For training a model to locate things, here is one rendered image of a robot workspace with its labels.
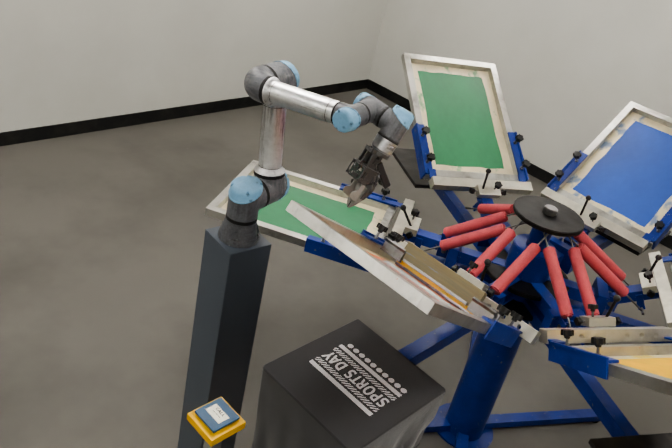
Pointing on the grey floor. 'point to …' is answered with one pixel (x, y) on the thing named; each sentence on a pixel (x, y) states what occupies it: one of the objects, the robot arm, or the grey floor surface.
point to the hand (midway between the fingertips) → (351, 204)
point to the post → (215, 432)
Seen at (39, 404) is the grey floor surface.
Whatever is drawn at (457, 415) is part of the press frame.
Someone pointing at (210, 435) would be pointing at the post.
